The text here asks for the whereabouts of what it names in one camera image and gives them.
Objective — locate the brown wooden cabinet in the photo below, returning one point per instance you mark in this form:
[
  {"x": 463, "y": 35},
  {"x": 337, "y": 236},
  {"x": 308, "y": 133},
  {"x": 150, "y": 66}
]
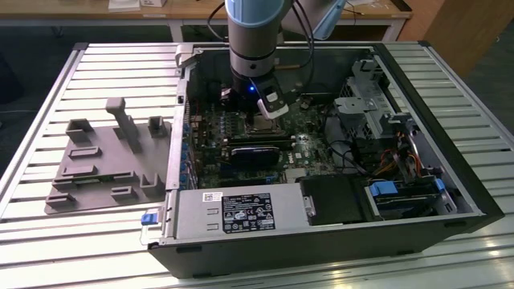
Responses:
[{"x": 463, "y": 30}]

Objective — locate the blue latch clip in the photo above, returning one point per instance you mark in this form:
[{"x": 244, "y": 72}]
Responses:
[{"x": 150, "y": 218}]

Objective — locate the CPU socket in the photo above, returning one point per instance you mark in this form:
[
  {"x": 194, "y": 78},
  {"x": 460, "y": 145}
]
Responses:
[{"x": 252, "y": 134}]

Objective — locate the white box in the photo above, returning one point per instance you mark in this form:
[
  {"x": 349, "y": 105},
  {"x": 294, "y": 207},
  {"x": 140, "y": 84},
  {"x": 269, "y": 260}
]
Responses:
[
  {"x": 125, "y": 6},
  {"x": 154, "y": 3}
]

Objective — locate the silver CPU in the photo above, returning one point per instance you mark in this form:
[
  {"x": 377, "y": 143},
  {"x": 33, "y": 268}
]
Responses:
[{"x": 266, "y": 125}]

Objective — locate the grey parts rack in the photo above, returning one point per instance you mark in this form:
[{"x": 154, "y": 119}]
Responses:
[{"x": 105, "y": 156}]

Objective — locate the black PC case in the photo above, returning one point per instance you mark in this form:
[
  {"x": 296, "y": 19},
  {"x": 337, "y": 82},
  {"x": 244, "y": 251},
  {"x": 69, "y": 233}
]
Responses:
[{"x": 281, "y": 256}]

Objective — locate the hard disk in blue carrier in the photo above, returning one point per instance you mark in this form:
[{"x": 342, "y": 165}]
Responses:
[{"x": 385, "y": 188}]

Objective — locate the black drive bay box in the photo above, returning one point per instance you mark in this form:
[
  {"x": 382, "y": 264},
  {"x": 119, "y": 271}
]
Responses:
[{"x": 337, "y": 198}]

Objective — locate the wooden desk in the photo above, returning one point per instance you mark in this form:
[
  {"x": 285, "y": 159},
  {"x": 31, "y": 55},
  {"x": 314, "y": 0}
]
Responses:
[{"x": 81, "y": 15}]

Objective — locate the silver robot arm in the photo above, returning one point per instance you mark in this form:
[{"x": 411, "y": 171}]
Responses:
[{"x": 253, "y": 45}]

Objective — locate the black RAM slot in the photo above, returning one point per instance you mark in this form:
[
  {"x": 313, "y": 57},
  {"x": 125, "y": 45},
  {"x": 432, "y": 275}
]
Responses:
[
  {"x": 261, "y": 142},
  {"x": 261, "y": 137}
]

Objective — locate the green motherboard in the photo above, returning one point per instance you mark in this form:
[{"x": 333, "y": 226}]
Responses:
[{"x": 313, "y": 150}]

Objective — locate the small black expansion card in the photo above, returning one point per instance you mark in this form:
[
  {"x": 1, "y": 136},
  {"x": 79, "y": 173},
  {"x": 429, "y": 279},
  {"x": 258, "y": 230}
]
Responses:
[{"x": 253, "y": 156}]

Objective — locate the small silver heat sink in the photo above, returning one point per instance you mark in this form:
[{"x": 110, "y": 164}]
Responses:
[{"x": 296, "y": 173}]

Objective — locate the grey power supply unit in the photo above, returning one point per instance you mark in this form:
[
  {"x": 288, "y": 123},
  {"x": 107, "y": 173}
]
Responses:
[{"x": 201, "y": 216}]

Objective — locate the grey metal drive cage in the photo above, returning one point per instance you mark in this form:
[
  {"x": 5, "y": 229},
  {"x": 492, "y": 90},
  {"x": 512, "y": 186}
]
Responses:
[{"x": 361, "y": 108}]

